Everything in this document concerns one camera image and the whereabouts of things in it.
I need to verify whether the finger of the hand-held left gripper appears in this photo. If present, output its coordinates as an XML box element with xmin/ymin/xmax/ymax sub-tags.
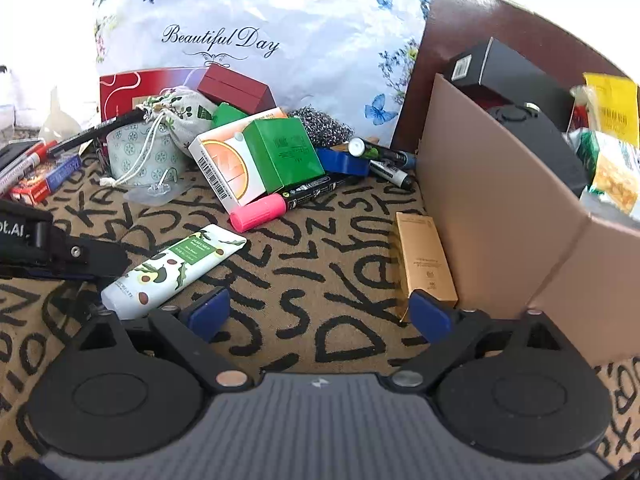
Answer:
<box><xmin>40</xmin><ymin>229</ymin><xmax>132</xmax><ymax>282</ymax></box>

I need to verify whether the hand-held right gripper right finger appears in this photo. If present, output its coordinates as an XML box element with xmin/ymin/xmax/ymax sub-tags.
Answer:
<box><xmin>391</xmin><ymin>291</ymin><xmax>581</xmax><ymax>393</ymax></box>

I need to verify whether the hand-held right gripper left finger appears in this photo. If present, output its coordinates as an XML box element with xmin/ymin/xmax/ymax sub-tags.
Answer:
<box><xmin>70</xmin><ymin>287</ymin><xmax>253</xmax><ymax>393</ymax></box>

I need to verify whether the avocado print hand cream tube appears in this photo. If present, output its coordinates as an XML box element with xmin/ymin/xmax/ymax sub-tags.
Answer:
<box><xmin>100</xmin><ymin>224</ymin><xmax>249</xmax><ymax>322</ymax></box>

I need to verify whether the gold box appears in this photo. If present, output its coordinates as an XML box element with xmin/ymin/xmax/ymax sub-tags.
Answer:
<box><xmin>394</xmin><ymin>211</ymin><xmax>459</xmax><ymax>324</ymax></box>

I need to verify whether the brown cardboard box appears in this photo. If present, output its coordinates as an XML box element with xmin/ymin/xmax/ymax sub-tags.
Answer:
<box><xmin>414</xmin><ymin>72</ymin><xmax>640</xmax><ymax>367</ymax></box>

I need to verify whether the yellow white snack packet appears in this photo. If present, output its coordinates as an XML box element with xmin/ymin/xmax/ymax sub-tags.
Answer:
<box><xmin>581</xmin><ymin>72</ymin><xmax>640</xmax><ymax>150</ymax></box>

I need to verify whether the letter-patterned desktop cloth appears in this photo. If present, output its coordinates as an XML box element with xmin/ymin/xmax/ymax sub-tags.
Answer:
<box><xmin>0</xmin><ymin>127</ymin><xmax>640</xmax><ymax>480</ymax></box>

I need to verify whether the red blue playing card box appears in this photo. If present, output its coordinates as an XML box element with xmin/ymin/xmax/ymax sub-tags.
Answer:
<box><xmin>9</xmin><ymin>154</ymin><xmax>84</xmax><ymax>207</ymax></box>

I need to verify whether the red marker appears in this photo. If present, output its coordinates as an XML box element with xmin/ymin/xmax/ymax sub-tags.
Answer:
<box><xmin>0</xmin><ymin>139</ymin><xmax>59</xmax><ymax>197</ymax></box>

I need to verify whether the dark flat device box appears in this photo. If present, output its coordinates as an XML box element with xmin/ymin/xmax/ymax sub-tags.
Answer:
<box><xmin>0</xmin><ymin>138</ymin><xmax>46</xmax><ymax>173</ymax></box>

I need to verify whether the clear adhesive metal hook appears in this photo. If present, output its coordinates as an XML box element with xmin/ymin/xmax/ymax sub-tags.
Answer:
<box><xmin>122</xmin><ymin>166</ymin><xmax>195</xmax><ymax>207</ymax></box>

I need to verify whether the pink cap highlighter marker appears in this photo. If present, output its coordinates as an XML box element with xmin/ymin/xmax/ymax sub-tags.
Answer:
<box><xmin>229</xmin><ymin>172</ymin><xmax>362</xmax><ymax>234</ymax></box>

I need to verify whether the green patterned tape roll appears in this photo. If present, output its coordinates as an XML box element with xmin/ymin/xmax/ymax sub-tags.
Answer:
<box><xmin>105</xmin><ymin>119</ymin><xmax>187</xmax><ymax>182</ymax></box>

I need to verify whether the black curved headband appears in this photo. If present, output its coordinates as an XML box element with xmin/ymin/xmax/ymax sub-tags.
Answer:
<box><xmin>46</xmin><ymin>109</ymin><xmax>147</xmax><ymax>157</ymax></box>

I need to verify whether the translucent funnel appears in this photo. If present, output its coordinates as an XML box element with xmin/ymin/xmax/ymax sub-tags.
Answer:
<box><xmin>39</xmin><ymin>85</ymin><xmax>84</xmax><ymax>142</ymax></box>

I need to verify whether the black marker with white band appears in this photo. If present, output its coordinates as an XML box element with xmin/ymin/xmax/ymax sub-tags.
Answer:
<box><xmin>369</xmin><ymin>159</ymin><xmax>417</xmax><ymax>192</ymax></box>

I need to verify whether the orange and white box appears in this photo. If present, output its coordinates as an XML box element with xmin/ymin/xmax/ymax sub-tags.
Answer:
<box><xmin>188</xmin><ymin>107</ymin><xmax>290</xmax><ymax>217</ymax></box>

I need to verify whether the large red gift box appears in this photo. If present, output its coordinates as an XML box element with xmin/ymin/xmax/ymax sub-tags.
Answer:
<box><xmin>98</xmin><ymin>66</ymin><xmax>212</xmax><ymax>125</ymax></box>

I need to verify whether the blue tape roll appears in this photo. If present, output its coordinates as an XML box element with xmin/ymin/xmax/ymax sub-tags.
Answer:
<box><xmin>314</xmin><ymin>147</ymin><xmax>372</xmax><ymax>179</ymax></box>

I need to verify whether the small green box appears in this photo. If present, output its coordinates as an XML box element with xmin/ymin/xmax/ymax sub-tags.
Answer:
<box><xmin>211</xmin><ymin>102</ymin><xmax>249</xmax><ymax>129</ymax></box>

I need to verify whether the black round-top device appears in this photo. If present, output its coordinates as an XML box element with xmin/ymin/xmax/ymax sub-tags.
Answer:
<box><xmin>486</xmin><ymin>101</ymin><xmax>592</xmax><ymax>197</ymax></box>

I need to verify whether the steel wool scrubber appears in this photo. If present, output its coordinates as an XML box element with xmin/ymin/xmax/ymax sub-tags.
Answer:
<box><xmin>287</xmin><ymin>105</ymin><xmax>354</xmax><ymax>150</ymax></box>

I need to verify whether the small dark red box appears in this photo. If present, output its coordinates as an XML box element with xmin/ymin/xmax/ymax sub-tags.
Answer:
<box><xmin>196</xmin><ymin>63</ymin><xmax>277</xmax><ymax>117</ymax></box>

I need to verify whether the green snack packet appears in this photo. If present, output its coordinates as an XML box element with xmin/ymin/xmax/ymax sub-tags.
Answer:
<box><xmin>569</xmin><ymin>129</ymin><xmax>640</xmax><ymax>222</ymax></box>

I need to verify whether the black box with white label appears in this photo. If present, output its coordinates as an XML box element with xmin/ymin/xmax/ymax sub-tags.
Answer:
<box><xmin>444</xmin><ymin>36</ymin><xmax>577</xmax><ymax>120</ymax></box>

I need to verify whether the dark brown wooden board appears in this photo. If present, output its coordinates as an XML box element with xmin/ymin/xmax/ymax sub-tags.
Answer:
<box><xmin>389</xmin><ymin>0</ymin><xmax>640</xmax><ymax>153</ymax></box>

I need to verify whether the white floral plastic bag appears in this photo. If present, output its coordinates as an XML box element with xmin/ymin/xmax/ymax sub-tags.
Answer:
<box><xmin>92</xmin><ymin>0</ymin><xmax>437</xmax><ymax>153</ymax></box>

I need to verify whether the printed drawstring cloth pouch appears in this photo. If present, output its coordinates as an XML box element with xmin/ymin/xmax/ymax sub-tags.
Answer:
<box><xmin>100</xmin><ymin>86</ymin><xmax>219</xmax><ymax>188</ymax></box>

